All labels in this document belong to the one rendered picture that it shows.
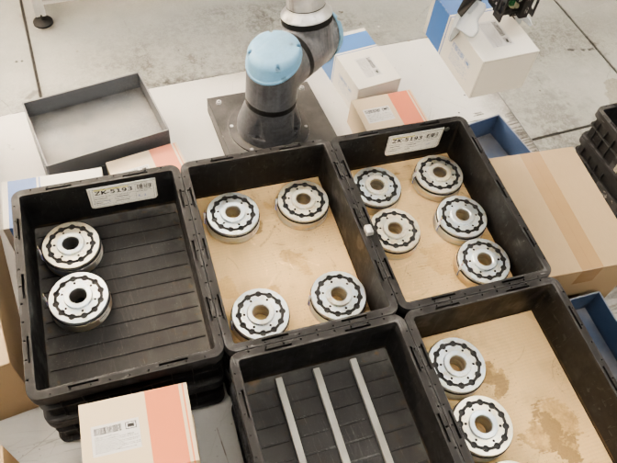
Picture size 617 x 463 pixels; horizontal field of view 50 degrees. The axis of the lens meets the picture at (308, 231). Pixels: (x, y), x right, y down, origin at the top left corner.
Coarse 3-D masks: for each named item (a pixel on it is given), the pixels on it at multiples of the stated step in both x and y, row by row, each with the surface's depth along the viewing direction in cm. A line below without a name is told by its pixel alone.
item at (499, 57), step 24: (432, 0) 128; (456, 0) 127; (432, 24) 130; (480, 24) 123; (504, 24) 124; (456, 48) 124; (480, 48) 119; (504, 48) 120; (528, 48) 121; (456, 72) 126; (480, 72) 119; (504, 72) 122; (528, 72) 125
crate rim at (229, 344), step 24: (288, 144) 129; (312, 144) 130; (192, 168) 125; (336, 168) 129; (192, 192) 121; (192, 216) 118; (360, 216) 121; (216, 288) 110; (384, 288) 113; (216, 312) 108; (384, 312) 110; (264, 336) 106; (288, 336) 106
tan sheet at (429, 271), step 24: (384, 168) 141; (408, 168) 142; (408, 192) 138; (432, 216) 135; (432, 240) 132; (408, 264) 128; (432, 264) 129; (408, 288) 125; (432, 288) 126; (456, 288) 126
